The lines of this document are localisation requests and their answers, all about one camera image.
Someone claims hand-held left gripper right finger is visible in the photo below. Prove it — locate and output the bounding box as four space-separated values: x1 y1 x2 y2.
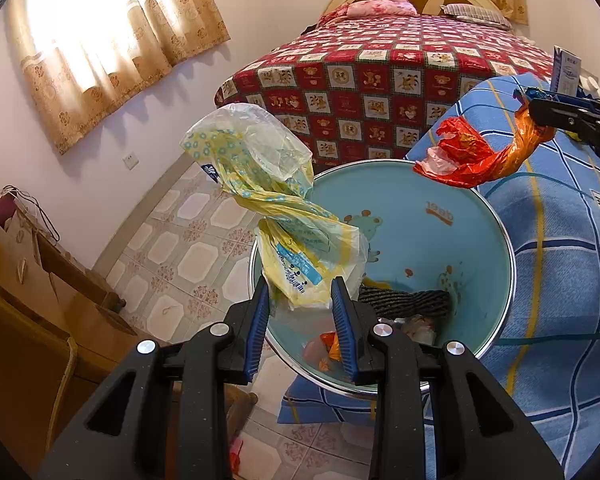
330 276 566 480

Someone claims clear plastic bag red print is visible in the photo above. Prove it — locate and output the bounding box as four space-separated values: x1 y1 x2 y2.
397 315 437 345

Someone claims wide beige patterned curtain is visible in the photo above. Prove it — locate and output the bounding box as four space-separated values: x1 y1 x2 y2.
5 0 231 156

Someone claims striped grey pillow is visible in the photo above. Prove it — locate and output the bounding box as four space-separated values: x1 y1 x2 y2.
440 3 512 30

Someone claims light blue cartoon bin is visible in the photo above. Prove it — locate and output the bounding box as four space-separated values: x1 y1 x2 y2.
247 159 517 399

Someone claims yellow printed plastic bag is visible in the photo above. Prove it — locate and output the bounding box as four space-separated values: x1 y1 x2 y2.
181 102 369 311

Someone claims red checkered bear bedspread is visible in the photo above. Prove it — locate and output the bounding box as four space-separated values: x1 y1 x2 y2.
214 12 556 173

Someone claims wooden cabinet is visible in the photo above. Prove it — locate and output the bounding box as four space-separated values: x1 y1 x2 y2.
0 232 138 463

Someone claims pink pillow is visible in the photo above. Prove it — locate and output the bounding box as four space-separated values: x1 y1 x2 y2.
317 0 417 24

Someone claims blue plaid cloth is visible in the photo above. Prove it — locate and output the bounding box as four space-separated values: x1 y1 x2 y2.
277 72 600 480

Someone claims wooden furniture leg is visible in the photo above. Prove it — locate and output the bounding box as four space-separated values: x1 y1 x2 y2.
227 392 259 437

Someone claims dark striped cloth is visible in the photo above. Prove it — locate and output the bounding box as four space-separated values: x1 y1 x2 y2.
359 286 452 320

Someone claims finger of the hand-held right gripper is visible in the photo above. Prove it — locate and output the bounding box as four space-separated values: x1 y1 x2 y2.
514 86 600 112
527 99 600 181

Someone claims blue and white carton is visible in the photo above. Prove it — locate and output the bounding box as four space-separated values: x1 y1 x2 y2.
552 46 582 97

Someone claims orange red foil wrapper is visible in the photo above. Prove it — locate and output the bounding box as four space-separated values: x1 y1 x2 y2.
412 107 559 190

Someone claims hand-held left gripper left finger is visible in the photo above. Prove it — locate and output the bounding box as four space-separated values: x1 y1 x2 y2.
35 275 271 480

